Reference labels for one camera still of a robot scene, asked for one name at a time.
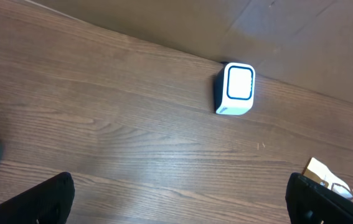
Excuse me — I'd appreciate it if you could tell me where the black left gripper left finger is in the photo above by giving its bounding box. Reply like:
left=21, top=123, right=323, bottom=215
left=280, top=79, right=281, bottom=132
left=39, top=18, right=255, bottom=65
left=0, top=172, right=75, bottom=224

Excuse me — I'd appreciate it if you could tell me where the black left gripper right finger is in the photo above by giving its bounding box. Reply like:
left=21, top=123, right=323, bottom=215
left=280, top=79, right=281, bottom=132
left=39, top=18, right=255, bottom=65
left=285, top=172, right=353, bottom=224

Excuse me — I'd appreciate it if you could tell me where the brown white snack bag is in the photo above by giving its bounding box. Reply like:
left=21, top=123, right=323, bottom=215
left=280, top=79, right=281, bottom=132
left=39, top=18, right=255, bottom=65
left=302, top=157, right=353, bottom=200

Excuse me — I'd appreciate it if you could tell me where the white barcode scanner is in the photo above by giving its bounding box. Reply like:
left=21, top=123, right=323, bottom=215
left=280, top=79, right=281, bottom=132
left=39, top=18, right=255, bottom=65
left=214, top=62, right=256, bottom=116

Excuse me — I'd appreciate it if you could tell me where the brown cardboard backdrop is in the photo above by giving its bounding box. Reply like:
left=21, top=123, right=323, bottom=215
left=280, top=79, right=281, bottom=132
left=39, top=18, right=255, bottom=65
left=37, top=0, right=353, bottom=103

